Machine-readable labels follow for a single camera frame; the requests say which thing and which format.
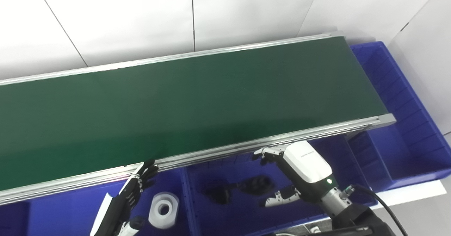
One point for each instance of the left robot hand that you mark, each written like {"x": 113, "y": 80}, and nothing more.
{"x": 123, "y": 200}

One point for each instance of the long blue divided bin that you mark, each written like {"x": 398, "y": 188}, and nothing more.
{"x": 405, "y": 123}

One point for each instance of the green conveyor belt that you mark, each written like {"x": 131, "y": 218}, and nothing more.
{"x": 176, "y": 112}
{"x": 246, "y": 147}

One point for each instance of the white cylindrical part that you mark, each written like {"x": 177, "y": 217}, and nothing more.
{"x": 164, "y": 209}

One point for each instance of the black blocky part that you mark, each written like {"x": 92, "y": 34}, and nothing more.
{"x": 217, "y": 193}

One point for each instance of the blue plastic bin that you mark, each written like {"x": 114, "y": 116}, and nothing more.
{"x": 70, "y": 211}
{"x": 229, "y": 218}

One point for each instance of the black oblong part with holes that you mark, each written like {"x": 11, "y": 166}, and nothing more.
{"x": 256, "y": 185}

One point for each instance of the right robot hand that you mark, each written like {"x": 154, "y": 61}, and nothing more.
{"x": 310, "y": 169}

